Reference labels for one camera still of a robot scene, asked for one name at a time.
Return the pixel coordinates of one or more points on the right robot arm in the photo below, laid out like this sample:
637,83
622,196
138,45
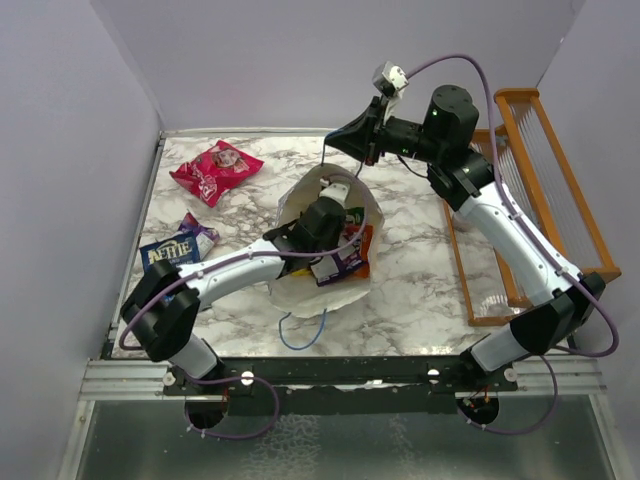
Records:
561,296

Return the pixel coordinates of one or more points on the blue kettle chips bag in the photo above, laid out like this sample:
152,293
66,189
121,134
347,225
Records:
178,250

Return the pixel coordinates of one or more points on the orange Savoria snack packet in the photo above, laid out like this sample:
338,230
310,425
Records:
363,243

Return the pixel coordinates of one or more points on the checkered paper bag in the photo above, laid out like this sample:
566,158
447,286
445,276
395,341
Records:
317,225

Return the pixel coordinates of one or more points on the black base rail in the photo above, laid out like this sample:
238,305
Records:
333,386

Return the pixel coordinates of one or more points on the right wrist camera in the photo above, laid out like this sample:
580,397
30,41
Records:
390,80

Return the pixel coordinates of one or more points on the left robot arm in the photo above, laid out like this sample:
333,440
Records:
161,311

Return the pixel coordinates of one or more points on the green Savoria snack packet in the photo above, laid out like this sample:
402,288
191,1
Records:
354,216

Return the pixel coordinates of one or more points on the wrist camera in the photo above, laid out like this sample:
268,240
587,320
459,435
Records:
337,192
390,80

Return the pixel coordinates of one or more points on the orange wooden rack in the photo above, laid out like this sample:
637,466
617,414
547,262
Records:
537,172

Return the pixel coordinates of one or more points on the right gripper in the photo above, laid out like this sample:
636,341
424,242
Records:
359,139

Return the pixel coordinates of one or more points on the purple candy bag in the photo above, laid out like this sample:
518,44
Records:
348,262
206,237

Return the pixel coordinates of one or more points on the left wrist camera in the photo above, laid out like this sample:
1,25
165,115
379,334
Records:
337,192

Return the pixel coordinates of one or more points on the red snack bag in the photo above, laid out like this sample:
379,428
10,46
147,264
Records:
214,172

